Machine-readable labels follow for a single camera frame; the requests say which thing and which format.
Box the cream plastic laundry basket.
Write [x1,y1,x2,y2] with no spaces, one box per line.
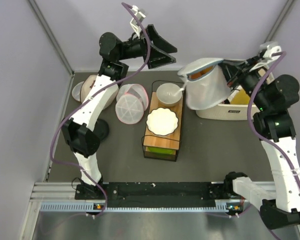
[194,58,275,121]

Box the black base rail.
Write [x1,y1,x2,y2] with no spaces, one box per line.
[75,182,227,201]

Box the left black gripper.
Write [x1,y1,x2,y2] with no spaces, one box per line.
[115,23,176,69]

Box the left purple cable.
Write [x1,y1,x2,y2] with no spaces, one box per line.
[49,2,152,218]

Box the white mesh laundry bag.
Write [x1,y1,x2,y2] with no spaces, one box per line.
[177,57,231,111]

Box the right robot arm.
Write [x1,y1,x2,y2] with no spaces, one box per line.
[220,59,300,230]

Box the pink-trimmed mesh laundry bag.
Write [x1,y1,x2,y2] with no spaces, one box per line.
[115,83,149,125]

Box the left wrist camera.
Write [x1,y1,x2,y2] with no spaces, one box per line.
[130,5,146,38]

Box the yellow garment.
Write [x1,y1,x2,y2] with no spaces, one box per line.
[229,89,250,105]

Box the black wire wooden rack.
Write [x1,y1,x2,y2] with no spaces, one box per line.
[141,80,185,162]

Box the white round bowl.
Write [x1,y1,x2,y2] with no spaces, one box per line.
[156,83,183,107]

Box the black round lid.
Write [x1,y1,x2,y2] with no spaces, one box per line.
[93,118,110,142]

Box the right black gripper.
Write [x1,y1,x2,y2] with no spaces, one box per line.
[217,55,270,111]

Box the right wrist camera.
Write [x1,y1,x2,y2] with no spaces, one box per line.
[256,41,282,69]

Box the slotted cable duct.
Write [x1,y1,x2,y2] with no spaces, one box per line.
[40,202,243,213]

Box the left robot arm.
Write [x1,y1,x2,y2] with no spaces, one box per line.
[61,24,178,199]

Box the white scalloped plate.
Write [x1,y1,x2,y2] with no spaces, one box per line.
[146,107,179,137]

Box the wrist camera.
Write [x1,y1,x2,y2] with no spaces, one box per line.
[256,41,282,69]
[130,5,146,38]

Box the beige bear cap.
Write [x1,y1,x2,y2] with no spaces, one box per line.
[71,74,119,110]

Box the purple cable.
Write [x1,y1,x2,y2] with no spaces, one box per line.
[247,51,300,240]
[49,2,152,218]

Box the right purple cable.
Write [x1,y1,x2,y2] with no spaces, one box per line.
[247,51,300,240]

